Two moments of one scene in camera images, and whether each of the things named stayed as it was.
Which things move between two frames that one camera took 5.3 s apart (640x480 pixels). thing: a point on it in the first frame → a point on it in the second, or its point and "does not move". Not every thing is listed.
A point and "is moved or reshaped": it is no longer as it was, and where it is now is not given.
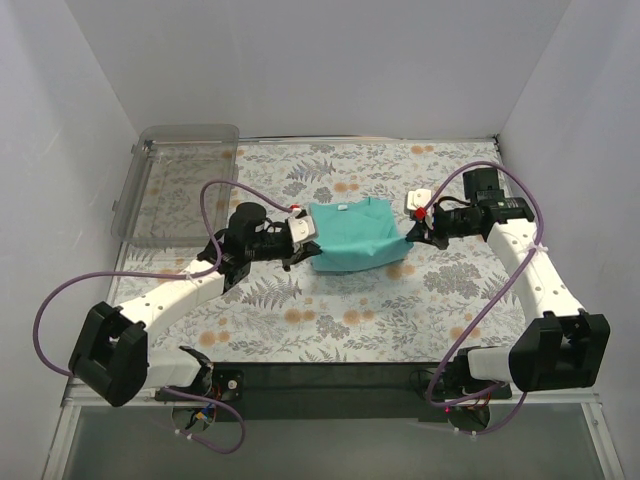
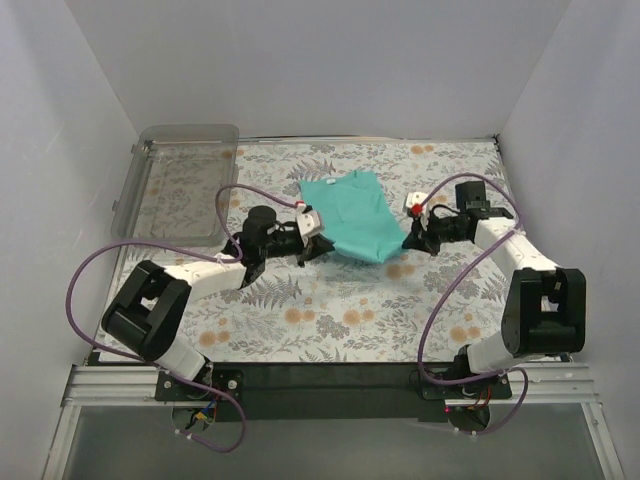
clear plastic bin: (159, 186) does not move
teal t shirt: (357, 234) is moved or reshaped
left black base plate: (222, 385) does not move
